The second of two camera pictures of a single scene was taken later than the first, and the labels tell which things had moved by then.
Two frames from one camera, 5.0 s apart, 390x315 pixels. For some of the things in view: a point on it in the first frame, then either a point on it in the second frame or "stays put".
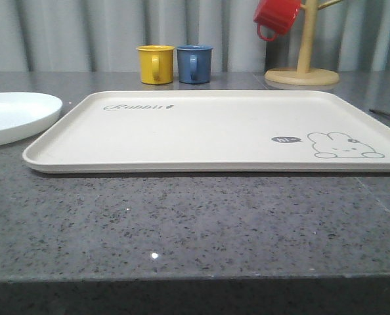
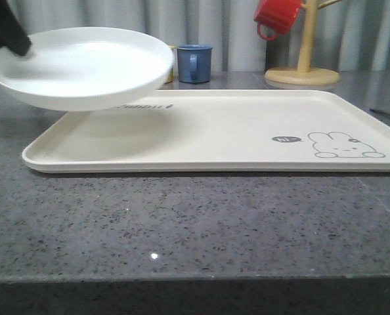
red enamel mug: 278,15 stays put
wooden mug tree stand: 304,75 stays put
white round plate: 10,116 → 83,68
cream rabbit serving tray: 224,131 stays put
